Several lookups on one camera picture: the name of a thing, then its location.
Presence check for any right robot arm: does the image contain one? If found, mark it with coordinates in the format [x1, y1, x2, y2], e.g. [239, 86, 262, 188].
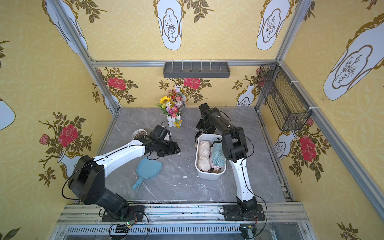
[195, 104, 266, 222]

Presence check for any teal umbrella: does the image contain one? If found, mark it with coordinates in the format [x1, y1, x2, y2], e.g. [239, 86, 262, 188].
[210, 138, 226, 170]

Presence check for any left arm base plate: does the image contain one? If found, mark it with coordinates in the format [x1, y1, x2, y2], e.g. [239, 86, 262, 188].
[102, 205, 145, 223]

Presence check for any cream umbrella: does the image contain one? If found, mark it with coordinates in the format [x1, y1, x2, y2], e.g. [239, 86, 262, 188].
[197, 141, 211, 172]

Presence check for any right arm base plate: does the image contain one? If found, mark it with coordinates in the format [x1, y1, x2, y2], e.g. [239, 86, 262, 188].
[221, 205, 266, 222]

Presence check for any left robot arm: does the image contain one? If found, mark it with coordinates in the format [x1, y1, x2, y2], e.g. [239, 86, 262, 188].
[67, 136, 181, 222]

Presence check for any black wire mesh basket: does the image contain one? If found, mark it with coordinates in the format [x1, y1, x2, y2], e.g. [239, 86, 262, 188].
[258, 63, 312, 131]

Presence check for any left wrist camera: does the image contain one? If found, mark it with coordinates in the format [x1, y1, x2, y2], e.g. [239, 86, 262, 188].
[149, 125, 172, 142]

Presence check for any flower bouquet in vase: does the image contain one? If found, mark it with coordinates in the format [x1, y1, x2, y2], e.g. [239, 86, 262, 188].
[157, 90, 186, 129]

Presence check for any white cup with pebbles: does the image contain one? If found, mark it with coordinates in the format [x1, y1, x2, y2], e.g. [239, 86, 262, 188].
[132, 129, 148, 140]

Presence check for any white plastic storage box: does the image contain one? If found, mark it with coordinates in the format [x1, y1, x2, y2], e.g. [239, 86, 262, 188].
[195, 134, 227, 181]

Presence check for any grey wall shelf rack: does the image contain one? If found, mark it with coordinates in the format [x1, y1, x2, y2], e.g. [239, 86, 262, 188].
[163, 61, 231, 79]

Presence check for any teal hand mirror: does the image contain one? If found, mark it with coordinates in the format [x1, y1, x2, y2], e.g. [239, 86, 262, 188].
[132, 158, 163, 191]

